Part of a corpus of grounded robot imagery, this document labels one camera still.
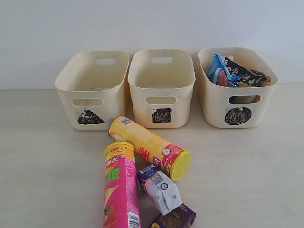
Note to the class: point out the yellow chips can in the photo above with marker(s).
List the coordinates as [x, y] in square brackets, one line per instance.
[173, 160]

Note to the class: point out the blue instant noodle packet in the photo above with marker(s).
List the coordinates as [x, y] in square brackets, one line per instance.
[219, 74]

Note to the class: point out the white purple milk carton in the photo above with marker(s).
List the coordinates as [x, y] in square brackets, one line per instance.
[161, 190]

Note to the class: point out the pink chips can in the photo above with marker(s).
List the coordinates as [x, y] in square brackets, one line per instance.
[121, 204]

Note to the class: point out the orange instant noodle packet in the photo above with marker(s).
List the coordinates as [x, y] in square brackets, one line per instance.
[245, 77]

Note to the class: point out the cream bin square mark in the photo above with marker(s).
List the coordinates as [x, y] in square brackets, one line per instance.
[161, 83]

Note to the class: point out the cream bin triangle mark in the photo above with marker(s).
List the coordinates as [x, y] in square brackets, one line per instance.
[93, 89]

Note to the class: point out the cream bin circle mark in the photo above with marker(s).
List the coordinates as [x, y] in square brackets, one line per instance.
[225, 107]

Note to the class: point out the purple carton box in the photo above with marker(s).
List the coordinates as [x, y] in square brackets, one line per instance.
[180, 217]

